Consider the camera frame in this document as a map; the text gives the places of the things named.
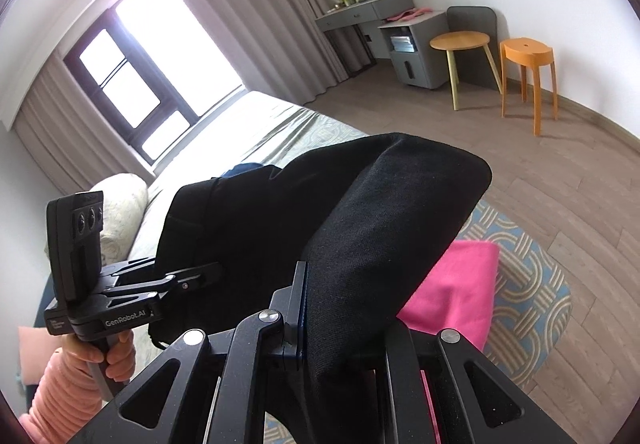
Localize pink cloth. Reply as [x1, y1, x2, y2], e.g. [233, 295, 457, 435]
[397, 240, 502, 444]

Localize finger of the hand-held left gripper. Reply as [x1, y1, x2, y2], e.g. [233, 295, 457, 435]
[100, 258, 166, 287]
[102, 262, 223, 306]

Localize dark blue headboard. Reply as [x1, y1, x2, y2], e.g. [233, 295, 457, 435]
[32, 269, 56, 330]

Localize grey desk with drawers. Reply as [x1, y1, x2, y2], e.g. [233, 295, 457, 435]
[314, 0, 416, 77]

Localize blue patterned fleece blanket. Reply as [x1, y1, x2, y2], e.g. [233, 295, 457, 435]
[222, 163, 266, 177]

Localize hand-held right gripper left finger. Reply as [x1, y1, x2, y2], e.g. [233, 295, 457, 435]
[65, 260, 313, 444]

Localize dark framed window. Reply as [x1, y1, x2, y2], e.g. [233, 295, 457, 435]
[64, 0, 246, 162]

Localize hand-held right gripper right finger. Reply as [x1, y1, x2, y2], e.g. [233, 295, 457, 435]
[382, 319, 563, 444]

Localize person's left forearm pink sleeve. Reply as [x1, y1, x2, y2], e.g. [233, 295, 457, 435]
[20, 349, 116, 442]

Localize orange plastic stool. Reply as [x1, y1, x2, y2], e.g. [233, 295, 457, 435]
[499, 37, 558, 137]

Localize grey chair back panel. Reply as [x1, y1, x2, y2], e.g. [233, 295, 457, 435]
[446, 5, 501, 90]

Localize black pants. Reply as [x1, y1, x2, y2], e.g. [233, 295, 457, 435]
[150, 131, 493, 444]

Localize bed with patterned bedspread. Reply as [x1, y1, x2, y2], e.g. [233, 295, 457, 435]
[120, 89, 573, 444]

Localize beige pleated curtain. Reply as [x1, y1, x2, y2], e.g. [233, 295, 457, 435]
[150, 0, 376, 107]
[10, 56, 156, 197]

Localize person's left hand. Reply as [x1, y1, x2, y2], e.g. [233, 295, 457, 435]
[62, 329, 137, 392]

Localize grey rolling cabinet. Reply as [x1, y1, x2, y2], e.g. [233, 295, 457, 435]
[377, 10, 451, 90]

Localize pale pink cushion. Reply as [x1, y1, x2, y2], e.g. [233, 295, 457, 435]
[16, 325, 63, 387]

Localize beige pillow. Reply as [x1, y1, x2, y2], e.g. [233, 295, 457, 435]
[90, 173, 150, 277]

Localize pink item on cabinet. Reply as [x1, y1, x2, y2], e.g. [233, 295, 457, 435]
[387, 8, 433, 22]

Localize round wooden stool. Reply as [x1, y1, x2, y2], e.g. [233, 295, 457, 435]
[429, 30, 503, 111]

